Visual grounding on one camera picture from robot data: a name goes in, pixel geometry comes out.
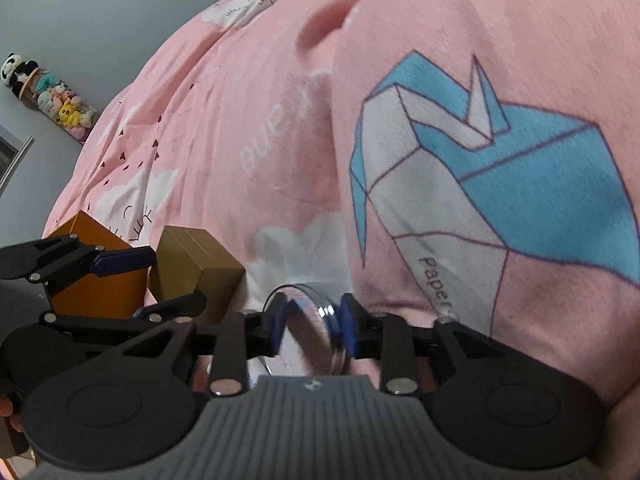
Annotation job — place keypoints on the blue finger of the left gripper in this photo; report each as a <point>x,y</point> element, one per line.
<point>114,262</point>

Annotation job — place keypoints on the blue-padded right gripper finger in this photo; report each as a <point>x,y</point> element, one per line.
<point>384,337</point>

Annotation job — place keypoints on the orange cardboard storage box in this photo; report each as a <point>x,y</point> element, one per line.
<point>112,288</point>

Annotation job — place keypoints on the pink cloud-print duvet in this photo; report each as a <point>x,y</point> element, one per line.
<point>477,158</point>

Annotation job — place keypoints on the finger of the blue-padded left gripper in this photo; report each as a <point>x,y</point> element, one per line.
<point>241,337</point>

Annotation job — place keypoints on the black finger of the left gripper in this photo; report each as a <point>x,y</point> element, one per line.
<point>187,307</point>

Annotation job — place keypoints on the hanging plush toy organizer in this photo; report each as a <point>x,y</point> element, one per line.
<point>42,90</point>

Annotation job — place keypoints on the gold cardboard box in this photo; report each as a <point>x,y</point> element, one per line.
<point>191,260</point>

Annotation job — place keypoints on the window with grey frame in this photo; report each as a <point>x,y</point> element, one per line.
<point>12,153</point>

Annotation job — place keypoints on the round silver mirror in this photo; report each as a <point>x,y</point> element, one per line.
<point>312,339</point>

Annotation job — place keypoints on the person's hand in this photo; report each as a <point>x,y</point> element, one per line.
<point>7,411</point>

